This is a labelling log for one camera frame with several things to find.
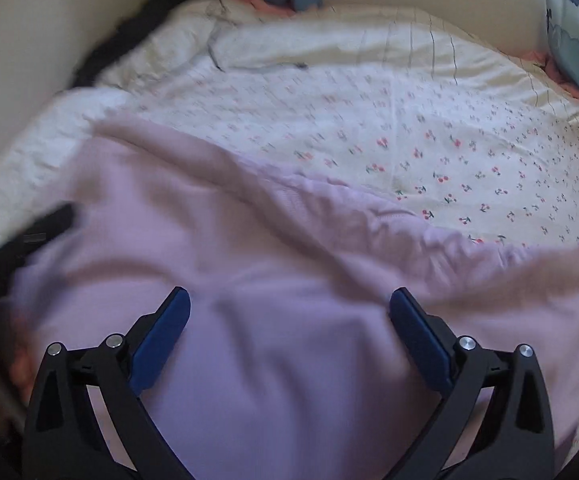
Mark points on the cherry print bed sheet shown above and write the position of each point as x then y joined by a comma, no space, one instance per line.
419,125

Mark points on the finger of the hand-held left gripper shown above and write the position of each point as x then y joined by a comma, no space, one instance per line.
49,230

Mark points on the black garment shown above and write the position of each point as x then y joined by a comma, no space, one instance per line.
134,25

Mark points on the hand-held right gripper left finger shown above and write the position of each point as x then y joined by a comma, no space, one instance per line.
159,340

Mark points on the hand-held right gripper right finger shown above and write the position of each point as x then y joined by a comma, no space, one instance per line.
419,340

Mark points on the purple two-tone jacket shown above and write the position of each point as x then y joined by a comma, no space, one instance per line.
269,335

